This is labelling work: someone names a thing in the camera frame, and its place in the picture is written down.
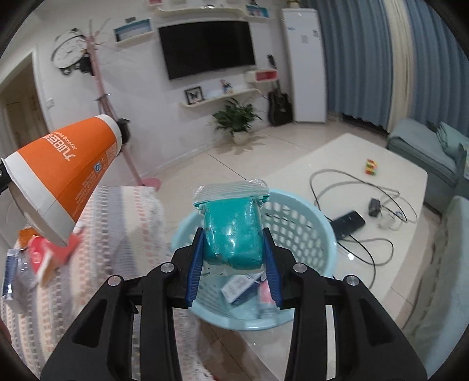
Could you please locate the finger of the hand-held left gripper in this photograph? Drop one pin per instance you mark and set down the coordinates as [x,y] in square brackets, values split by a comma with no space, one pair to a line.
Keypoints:
[2,177]

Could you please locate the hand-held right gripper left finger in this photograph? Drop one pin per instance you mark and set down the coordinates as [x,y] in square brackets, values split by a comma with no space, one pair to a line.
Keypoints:
[194,271]

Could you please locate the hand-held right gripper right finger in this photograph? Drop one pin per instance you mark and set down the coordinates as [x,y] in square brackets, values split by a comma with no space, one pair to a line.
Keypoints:
[273,271]

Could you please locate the light blue plastic basket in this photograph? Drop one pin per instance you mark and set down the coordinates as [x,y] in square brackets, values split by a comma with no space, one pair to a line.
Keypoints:
[293,219]

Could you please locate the clear bag of teal clay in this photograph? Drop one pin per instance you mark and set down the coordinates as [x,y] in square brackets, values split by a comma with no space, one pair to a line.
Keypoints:
[231,227]

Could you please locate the orange and white paper cup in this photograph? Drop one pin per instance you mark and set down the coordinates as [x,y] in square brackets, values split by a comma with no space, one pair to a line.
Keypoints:
[69,165]

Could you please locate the clear plastic bottle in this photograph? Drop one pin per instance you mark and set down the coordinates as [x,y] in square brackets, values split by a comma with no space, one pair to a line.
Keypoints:
[265,302]

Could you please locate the white and blue box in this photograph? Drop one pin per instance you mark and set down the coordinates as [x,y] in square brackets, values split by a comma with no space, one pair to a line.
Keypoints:
[240,289]

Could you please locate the orange snack packet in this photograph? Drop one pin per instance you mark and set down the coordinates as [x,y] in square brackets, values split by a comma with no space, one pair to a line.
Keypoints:
[26,238]

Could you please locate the wooden door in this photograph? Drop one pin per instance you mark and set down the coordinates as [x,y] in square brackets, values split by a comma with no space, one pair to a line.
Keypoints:
[22,110]

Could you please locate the striped woven blanket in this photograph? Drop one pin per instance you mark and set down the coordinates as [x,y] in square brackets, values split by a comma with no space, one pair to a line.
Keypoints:
[121,227]

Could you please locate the red snack packet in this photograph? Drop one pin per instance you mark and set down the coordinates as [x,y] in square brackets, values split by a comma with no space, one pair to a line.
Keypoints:
[40,256]

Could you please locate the black phone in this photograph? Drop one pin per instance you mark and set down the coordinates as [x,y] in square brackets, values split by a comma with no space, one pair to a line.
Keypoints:
[348,224]

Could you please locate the clear plastic packet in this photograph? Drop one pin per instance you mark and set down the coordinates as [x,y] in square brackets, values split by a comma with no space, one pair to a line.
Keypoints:
[22,273]

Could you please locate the pink coat rack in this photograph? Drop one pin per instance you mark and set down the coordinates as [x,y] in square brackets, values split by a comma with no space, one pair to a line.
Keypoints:
[148,182]

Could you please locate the black charger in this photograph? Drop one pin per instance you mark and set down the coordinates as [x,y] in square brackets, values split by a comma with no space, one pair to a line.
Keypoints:
[375,207]

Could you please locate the white charger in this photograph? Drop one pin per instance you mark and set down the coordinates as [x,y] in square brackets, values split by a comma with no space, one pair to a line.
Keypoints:
[388,221]

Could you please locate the black hanging bag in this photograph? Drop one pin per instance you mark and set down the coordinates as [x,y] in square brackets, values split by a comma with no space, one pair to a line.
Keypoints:
[124,132]

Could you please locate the small black hanging pouch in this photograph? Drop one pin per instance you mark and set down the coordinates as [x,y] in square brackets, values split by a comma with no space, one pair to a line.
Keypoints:
[85,65]

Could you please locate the colourful puzzle cube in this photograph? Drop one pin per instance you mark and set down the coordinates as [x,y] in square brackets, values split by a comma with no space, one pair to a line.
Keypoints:
[370,167]

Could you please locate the green potted plant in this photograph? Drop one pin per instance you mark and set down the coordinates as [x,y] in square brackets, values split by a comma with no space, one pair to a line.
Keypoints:
[234,117]

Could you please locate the black acoustic guitar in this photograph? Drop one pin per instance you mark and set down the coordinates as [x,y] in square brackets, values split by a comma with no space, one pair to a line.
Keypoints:
[280,108]

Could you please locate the grey-green sofa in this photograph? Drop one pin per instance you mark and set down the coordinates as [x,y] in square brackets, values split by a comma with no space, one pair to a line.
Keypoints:
[447,274]

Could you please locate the framed butterfly picture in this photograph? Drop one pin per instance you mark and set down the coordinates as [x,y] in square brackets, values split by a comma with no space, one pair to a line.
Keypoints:
[194,96]

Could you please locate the teal sofa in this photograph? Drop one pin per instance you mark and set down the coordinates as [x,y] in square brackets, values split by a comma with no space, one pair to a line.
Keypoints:
[414,146]

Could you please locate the pink and white box shelf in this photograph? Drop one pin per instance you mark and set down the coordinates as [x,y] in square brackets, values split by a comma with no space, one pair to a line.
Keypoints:
[261,76]

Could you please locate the wide blue box shelf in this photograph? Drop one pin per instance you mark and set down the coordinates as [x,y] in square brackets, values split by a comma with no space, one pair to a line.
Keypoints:
[132,31]

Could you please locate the white standing air conditioner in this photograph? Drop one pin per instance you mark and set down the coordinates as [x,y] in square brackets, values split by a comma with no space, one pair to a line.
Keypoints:
[304,73]

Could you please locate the folded teal blanket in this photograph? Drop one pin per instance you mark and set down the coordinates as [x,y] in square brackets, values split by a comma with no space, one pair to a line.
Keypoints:
[452,141]

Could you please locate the blue curtain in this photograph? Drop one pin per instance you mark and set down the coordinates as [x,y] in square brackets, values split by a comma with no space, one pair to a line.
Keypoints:
[355,55]
[436,73]

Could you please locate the cream curtain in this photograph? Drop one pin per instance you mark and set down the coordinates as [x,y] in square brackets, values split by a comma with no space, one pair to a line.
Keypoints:
[399,73]

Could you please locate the small blue box shelf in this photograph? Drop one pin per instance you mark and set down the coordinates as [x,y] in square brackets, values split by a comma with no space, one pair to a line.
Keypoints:
[257,11]

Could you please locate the white light switch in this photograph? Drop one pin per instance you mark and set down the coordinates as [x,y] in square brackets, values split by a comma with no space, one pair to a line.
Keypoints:
[50,104]

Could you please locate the panda wall clock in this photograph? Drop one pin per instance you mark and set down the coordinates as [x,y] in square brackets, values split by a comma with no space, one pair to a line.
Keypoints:
[69,49]

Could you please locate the white curved wall shelf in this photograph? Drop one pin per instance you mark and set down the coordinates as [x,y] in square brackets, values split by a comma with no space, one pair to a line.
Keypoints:
[220,99]

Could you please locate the black wall television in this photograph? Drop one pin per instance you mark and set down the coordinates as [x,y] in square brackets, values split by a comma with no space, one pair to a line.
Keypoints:
[205,47]

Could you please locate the white wavy wall shelf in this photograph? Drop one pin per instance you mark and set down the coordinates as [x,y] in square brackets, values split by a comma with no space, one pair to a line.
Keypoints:
[205,14]

